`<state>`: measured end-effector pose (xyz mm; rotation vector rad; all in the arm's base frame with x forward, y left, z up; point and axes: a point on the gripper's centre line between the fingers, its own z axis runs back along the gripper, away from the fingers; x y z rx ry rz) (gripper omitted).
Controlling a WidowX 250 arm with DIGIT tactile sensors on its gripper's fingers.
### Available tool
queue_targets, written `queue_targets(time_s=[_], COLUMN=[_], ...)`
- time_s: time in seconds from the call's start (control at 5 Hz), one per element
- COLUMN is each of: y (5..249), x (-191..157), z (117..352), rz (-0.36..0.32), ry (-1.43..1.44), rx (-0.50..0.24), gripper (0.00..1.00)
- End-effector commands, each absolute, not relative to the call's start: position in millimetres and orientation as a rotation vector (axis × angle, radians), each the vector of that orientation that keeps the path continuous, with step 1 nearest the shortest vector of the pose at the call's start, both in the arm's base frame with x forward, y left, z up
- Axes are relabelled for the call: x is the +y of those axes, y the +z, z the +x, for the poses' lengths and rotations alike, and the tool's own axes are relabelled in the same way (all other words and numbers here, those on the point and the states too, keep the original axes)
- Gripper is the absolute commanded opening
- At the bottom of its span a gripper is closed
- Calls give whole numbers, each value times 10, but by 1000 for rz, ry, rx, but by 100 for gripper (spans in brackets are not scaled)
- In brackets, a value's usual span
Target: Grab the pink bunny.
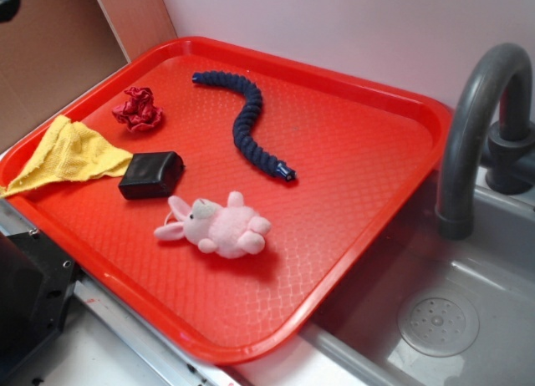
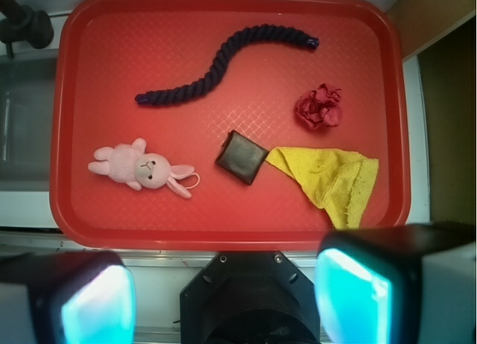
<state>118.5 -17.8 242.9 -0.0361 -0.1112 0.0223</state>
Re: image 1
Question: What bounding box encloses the pink plush bunny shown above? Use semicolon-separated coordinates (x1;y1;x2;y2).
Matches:
154;191;272;259

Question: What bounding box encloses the red plastic tray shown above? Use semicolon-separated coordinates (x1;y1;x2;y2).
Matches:
9;38;451;365

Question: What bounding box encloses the black rectangular box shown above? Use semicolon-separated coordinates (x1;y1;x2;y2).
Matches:
119;151;185;200

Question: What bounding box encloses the red crumpled scrunchie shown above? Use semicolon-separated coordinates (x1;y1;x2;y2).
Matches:
112;86;164;133

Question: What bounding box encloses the yellow cloth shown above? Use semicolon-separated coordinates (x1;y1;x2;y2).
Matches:
1;115;133;198

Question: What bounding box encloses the grey toy sink basin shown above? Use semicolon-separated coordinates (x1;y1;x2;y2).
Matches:
302;176;534;385

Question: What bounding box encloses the grey toy faucet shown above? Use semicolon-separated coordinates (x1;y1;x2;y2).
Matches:
436;43;534;240

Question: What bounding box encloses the brown cardboard panel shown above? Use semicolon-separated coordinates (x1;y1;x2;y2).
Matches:
1;0;176;150

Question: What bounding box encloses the black object top corner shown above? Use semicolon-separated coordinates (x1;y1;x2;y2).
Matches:
0;0;21;23

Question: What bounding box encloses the navy blue braided rope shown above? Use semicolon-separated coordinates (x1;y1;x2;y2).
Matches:
191;69;298;185

